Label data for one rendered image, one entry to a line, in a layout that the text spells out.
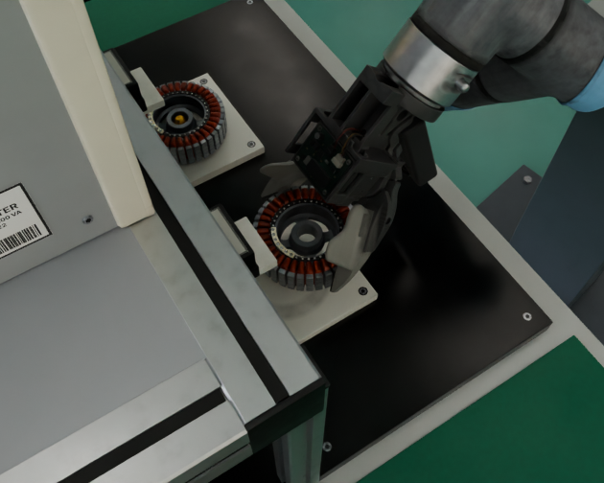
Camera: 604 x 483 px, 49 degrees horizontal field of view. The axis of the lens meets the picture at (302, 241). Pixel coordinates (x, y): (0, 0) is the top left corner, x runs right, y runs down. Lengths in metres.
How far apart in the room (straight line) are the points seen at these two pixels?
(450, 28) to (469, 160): 1.32
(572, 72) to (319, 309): 0.34
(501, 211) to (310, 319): 1.12
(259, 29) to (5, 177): 0.71
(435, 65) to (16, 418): 0.40
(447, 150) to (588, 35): 1.29
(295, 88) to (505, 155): 1.07
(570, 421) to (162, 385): 0.51
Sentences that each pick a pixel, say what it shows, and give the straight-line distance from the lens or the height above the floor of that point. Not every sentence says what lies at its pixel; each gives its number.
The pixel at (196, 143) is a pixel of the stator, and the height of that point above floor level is 0.81.
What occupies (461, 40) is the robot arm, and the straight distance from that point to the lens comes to 0.57.
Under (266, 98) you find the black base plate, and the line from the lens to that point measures 0.91.
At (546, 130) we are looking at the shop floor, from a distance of 2.00.
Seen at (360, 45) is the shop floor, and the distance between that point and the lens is 2.13.
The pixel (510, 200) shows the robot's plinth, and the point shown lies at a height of 0.02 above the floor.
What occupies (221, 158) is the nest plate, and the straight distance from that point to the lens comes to 0.83.
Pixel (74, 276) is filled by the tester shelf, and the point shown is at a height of 1.11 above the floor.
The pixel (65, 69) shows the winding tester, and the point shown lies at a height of 1.24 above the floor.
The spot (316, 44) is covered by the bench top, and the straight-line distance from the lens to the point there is 1.01.
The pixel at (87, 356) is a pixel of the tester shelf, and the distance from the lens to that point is 0.36.
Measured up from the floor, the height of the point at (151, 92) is 0.88.
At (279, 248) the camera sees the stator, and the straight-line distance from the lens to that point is 0.67.
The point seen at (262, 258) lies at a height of 0.88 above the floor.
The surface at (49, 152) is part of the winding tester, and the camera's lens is 0.33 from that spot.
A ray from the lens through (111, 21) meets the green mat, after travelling 1.09.
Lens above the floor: 1.43
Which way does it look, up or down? 59 degrees down
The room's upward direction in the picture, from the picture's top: straight up
